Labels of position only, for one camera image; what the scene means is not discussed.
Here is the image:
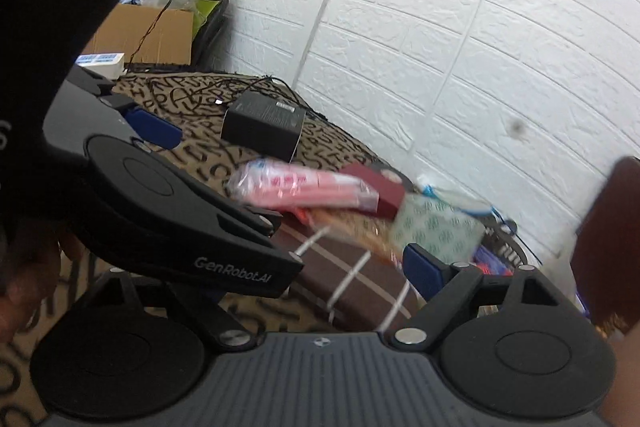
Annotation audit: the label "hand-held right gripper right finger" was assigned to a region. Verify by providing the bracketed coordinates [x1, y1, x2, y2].
[390, 244, 586, 352]

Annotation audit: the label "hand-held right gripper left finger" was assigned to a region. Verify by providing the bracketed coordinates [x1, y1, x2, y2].
[62, 271, 257, 354]

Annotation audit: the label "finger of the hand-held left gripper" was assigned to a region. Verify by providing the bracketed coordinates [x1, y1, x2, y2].
[90, 172, 306, 299]
[69, 67, 184, 149]

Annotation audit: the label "brown checked case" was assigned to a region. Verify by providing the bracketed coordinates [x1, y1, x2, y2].
[269, 221, 427, 334]

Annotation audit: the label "person's left hand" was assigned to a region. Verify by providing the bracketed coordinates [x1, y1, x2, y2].
[0, 218, 82, 344]

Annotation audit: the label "green patterned box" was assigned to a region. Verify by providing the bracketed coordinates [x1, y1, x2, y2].
[389, 194, 487, 269]

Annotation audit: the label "white box blue labels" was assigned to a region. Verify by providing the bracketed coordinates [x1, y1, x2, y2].
[76, 51, 127, 81]

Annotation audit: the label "maroon box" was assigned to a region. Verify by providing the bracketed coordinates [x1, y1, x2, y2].
[342, 164, 412, 221]

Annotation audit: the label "black hair claw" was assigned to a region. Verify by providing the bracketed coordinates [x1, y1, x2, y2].
[477, 222, 532, 275]

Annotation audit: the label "flat brown cardboard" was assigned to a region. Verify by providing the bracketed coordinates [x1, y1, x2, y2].
[82, 4, 197, 68]

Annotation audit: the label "pink plastic packet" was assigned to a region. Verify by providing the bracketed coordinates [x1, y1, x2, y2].
[224, 158, 382, 214]

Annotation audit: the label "black power adapter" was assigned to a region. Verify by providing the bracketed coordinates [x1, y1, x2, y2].
[219, 91, 309, 164]

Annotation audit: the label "yellow green bag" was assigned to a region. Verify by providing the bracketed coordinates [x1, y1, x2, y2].
[192, 0, 232, 64]

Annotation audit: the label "brown wooden board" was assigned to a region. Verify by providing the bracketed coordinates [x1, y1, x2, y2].
[570, 156, 640, 344]

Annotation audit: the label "black adapter cable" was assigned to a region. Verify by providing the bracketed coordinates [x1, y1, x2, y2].
[169, 74, 332, 118]

